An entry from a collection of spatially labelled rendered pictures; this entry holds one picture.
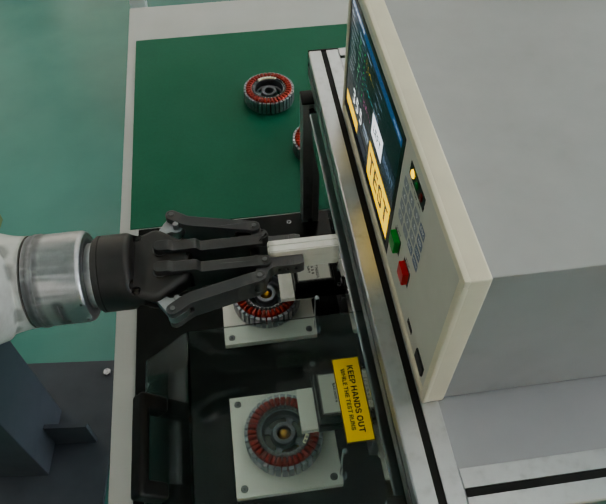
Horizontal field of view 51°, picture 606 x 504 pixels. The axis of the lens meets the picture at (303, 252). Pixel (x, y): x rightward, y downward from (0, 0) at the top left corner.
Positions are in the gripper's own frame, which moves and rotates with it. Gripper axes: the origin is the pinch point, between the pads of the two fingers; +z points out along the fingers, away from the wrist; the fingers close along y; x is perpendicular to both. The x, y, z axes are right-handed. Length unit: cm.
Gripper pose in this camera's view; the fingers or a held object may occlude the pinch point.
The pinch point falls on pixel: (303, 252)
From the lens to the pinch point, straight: 63.7
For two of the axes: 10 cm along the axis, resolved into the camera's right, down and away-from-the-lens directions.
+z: 9.9, -1.1, 0.8
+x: 0.0, -6.0, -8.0
